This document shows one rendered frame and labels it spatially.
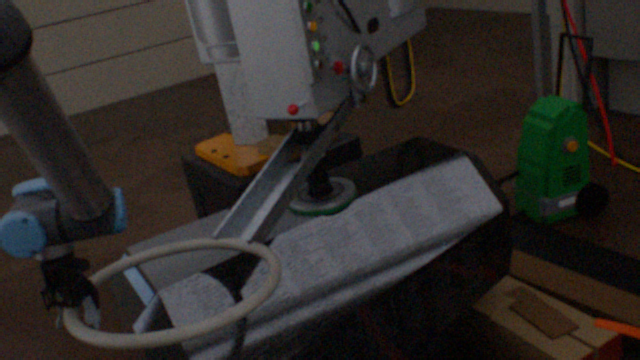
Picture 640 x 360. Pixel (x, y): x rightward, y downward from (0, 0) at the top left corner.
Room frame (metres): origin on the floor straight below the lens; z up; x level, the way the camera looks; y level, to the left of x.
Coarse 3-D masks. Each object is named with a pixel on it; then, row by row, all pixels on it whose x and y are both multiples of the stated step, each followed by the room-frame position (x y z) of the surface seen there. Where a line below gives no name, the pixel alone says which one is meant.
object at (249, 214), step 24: (360, 96) 1.95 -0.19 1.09; (336, 120) 1.87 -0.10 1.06; (288, 144) 1.84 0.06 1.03; (312, 144) 1.77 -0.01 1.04; (264, 168) 1.74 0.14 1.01; (288, 168) 1.77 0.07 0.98; (312, 168) 1.73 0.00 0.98; (264, 192) 1.70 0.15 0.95; (288, 192) 1.62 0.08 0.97; (240, 216) 1.61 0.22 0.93; (264, 216) 1.53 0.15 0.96; (216, 240) 1.52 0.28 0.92; (264, 240) 1.50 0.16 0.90
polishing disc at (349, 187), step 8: (304, 184) 1.93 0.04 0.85; (336, 184) 1.88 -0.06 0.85; (344, 184) 1.87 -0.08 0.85; (352, 184) 1.86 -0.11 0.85; (304, 192) 1.87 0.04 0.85; (336, 192) 1.82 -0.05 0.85; (344, 192) 1.81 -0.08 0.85; (352, 192) 1.80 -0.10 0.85; (296, 200) 1.82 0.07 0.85; (304, 200) 1.81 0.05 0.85; (312, 200) 1.80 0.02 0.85; (320, 200) 1.79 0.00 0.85; (328, 200) 1.78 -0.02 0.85; (336, 200) 1.76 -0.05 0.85; (344, 200) 1.77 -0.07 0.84; (296, 208) 1.78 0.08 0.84; (304, 208) 1.76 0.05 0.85; (312, 208) 1.75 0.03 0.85; (320, 208) 1.75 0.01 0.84
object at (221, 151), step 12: (228, 132) 2.87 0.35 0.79; (288, 132) 2.72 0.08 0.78; (204, 144) 2.79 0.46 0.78; (216, 144) 2.76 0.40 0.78; (228, 144) 2.72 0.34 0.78; (204, 156) 2.70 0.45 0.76; (216, 156) 2.60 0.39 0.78; (228, 156) 2.55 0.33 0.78; (240, 156) 2.53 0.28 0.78; (252, 156) 2.50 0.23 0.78; (264, 156) 2.47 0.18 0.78; (228, 168) 2.48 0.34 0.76; (240, 168) 2.41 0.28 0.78; (252, 168) 2.41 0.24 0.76
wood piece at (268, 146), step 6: (270, 138) 2.53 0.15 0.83; (276, 138) 2.51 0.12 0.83; (282, 138) 2.50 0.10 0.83; (258, 144) 2.51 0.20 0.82; (264, 144) 2.47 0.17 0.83; (270, 144) 2.46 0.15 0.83; (276, 144) 2.44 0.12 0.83; (258, 150) 2.51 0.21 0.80; (264, 150) 2.48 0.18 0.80; (270, 150) 2.45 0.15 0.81; (294, 150) 2.38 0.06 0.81; (294, 156) 2.38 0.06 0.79
